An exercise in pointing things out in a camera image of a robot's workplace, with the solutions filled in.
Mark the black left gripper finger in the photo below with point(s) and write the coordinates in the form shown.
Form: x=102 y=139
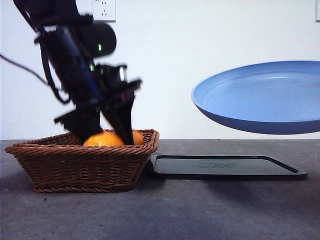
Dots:
x=122 y=117
x=82 y=125

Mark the yellow corn cob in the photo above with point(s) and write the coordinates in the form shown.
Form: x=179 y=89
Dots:
x=105 y=140

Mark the blue round plate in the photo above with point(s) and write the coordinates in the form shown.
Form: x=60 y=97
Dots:
x=262 y=100

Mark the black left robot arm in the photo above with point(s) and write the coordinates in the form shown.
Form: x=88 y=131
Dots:
x=67 y=55

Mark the brown wicker basket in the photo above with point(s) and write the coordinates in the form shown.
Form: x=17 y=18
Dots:
x=82 y=170

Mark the black rectangular tray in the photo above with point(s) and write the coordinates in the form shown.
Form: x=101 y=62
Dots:
x=225 y=170

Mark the white wall socket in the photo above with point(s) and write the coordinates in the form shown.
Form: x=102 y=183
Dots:
x=108 y=10

